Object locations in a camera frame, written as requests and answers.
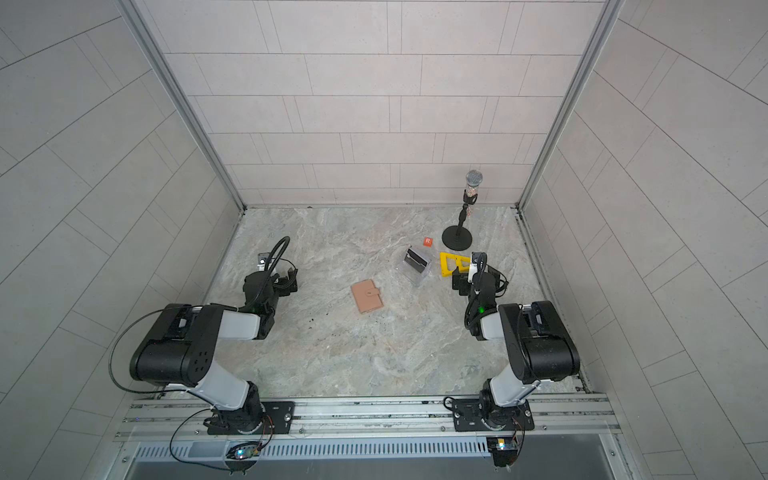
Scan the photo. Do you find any brown leather card holder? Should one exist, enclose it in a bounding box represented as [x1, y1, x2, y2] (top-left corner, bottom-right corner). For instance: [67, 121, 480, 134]
[351, 279, 383, 314]

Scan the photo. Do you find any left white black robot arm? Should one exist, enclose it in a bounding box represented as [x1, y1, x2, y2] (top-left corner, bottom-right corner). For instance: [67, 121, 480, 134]
[129, 267, 298, 435]

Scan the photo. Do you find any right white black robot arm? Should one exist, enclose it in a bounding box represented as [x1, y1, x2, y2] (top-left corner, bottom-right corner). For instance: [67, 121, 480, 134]
[452, 252, 581, 430]

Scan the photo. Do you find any clear acrylic card box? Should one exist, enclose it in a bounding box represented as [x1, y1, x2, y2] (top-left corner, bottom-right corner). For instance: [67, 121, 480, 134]
[396, 246, 432, 287]

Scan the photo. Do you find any yellow triangular plastic piece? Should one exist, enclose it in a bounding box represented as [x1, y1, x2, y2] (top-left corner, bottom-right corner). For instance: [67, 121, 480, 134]
[439, 252, 471, 277]

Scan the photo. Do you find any left green circuit board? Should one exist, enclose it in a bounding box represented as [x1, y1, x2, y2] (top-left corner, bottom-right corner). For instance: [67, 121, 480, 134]
[226, 442, 261, 461]

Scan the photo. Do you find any right circuit board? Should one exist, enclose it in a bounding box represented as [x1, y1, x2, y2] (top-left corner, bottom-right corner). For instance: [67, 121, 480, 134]
[486, 436, 521, 468]

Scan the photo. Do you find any perforated vent strip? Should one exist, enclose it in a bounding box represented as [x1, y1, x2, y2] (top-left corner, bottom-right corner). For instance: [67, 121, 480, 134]
[135, 437, 490, 463]

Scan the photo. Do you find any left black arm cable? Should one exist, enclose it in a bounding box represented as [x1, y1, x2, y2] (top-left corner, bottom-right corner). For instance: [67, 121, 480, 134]
[107, 308, 181, 396]

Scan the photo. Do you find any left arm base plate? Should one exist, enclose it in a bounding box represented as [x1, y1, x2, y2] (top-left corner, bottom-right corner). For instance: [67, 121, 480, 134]
[203, 401, 296, 435]

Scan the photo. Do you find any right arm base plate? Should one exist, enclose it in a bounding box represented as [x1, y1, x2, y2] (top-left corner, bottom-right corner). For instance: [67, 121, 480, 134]
[443, 397, 535, 432]

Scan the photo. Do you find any aluminium mounting rail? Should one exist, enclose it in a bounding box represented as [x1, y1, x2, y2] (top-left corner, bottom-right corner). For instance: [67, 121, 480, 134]
[109, 393, 621, 442]

